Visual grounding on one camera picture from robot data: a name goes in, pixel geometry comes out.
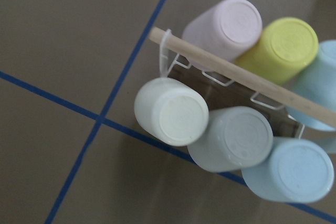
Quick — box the yellow plastic cup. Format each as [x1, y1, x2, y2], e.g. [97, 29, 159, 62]
[235, 17, 319, 86]

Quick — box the cream plastic cup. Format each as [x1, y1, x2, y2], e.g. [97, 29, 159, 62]
[134, 78, 209, 146]

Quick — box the pink plastic cup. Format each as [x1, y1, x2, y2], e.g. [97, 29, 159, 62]
[182, 0, 263, 62]

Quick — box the grey plastic cup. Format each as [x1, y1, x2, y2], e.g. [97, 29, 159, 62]
[187, 106, 274, 173]

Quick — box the light blue plastic cup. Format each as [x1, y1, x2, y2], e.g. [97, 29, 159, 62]
[286, 39, 336, 132]

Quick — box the white wire cup rack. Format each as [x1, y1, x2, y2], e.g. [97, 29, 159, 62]
[148, 27, 335, 128]

